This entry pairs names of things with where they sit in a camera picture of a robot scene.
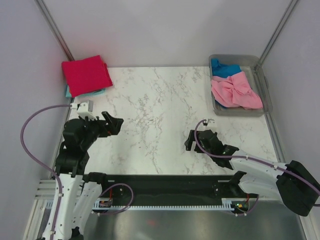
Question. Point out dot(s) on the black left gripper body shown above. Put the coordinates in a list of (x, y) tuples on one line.
[(94, 129)]

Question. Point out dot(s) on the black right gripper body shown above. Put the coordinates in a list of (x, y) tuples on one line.
[(197, 149)]

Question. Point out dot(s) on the magenta red t shirt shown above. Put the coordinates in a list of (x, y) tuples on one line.
[(86, 76)]

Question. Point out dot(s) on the light pink t shirt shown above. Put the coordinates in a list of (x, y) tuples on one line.
[(235, 91)]

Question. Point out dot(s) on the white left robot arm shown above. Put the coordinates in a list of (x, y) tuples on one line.
[(75, 191)]

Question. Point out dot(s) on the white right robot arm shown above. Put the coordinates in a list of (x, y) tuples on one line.
[(290, 183)]

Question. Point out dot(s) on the folded teal t shirt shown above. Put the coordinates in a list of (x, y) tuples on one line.
[(89, 94)]

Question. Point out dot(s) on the grey plastic bin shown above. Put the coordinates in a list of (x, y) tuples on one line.
[(253, 70)]

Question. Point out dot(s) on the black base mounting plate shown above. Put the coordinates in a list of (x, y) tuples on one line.
[(169, 190)]

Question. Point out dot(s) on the blue t shirt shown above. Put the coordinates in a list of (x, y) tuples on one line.
[(223, 70)]

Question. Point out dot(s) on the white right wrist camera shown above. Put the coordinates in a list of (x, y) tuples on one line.
[(209, 122)]

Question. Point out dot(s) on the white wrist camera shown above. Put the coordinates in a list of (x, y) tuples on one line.
[(209, 122), (84, 110)]

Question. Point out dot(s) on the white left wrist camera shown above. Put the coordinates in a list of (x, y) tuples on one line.
[(84, 110)]

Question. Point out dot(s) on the aluminium frame rail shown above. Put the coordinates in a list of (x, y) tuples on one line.
[(47, 188)]

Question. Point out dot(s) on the white slotted cable duct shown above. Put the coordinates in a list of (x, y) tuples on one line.
[(226, 205)]

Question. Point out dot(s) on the left aluminium corner post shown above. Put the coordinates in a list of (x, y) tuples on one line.
[(54, 28)]

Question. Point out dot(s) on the aluminium corner post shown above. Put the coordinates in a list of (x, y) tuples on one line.
[(278, 30), (54, 28)]

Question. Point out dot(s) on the right aluminium corner post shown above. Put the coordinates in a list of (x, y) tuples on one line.
[(278, 30)]

